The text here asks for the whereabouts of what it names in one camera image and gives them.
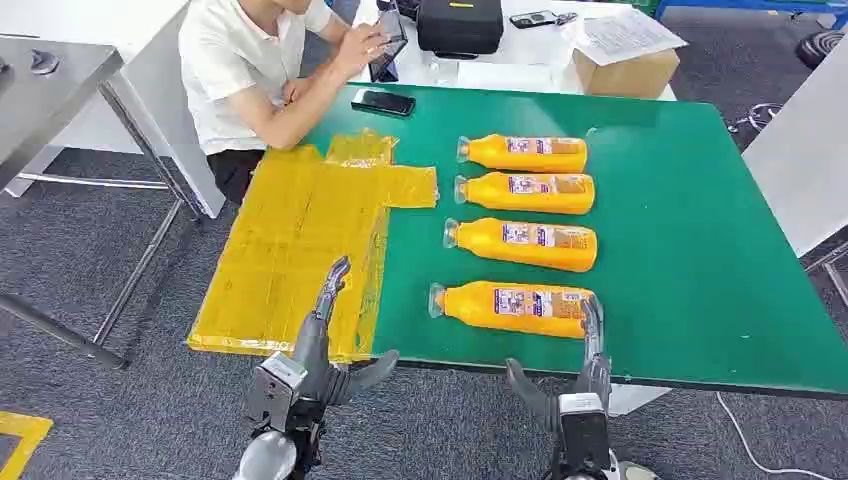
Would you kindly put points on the green table mat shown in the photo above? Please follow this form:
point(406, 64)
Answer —
point(662, 265)

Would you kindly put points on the yellow plastic sheet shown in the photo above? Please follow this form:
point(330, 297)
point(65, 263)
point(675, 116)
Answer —
point(298, 252)

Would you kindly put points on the person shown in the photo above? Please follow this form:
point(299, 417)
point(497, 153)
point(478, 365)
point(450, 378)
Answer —
point(225, 73)

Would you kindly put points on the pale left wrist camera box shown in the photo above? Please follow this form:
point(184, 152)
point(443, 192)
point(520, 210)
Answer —
point(275, 387)

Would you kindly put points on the printed paper sheet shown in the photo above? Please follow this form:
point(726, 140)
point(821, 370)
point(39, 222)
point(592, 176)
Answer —
point(623, 33)

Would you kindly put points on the black phone with keys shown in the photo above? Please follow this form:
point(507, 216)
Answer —
point(533, 19)

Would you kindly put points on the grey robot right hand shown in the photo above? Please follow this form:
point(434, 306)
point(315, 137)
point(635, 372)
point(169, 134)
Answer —
point(595, 374)

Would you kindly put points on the white table leg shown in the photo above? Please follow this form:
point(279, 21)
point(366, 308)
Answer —
point(636, 399)

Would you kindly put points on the black device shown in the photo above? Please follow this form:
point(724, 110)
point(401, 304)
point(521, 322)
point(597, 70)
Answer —
point(401, 6)

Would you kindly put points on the dark tablet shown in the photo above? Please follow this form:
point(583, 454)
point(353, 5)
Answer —
point(387, 40)

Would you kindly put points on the white angled panel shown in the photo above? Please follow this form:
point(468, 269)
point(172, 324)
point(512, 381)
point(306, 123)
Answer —
point(805, 152)

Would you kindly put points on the brown cardboard box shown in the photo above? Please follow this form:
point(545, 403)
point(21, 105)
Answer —
point(629, 78)

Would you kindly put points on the black carrying case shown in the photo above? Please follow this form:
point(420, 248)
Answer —
point(459, 26)

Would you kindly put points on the steel table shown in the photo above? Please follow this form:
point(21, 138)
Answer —
point(40, 106)

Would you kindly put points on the blue metal shelf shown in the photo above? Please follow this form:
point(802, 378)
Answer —
point(762, 5)

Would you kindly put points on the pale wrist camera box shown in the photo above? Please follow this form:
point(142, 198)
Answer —
point(583, 427)
point(275, 387)

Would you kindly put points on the yellow floor tape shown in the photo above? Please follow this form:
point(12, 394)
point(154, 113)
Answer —
point(23, 437)

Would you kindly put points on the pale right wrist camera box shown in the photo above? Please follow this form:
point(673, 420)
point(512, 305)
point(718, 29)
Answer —
point(583, 427)

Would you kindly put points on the black round stool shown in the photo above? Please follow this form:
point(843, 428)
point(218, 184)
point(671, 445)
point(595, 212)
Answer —
point(821, 48)

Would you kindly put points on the person's right hand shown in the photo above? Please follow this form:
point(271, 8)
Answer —
point(354, 50)

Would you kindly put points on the black smartphone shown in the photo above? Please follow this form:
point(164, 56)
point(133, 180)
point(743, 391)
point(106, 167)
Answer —
point(383, 102)

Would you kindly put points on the orange drink bottle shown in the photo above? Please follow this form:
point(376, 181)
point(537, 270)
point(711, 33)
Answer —
point(530, 197)
point(477, 311)
point(523, 250)
point(530, 158)

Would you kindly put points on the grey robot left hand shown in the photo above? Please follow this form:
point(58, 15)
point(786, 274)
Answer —
point(312, 351)

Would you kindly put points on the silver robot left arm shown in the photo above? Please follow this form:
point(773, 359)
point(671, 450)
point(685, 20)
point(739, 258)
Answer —
point(265, 460)

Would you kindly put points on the white table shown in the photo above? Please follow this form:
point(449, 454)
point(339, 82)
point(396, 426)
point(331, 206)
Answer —
point(517, 53)

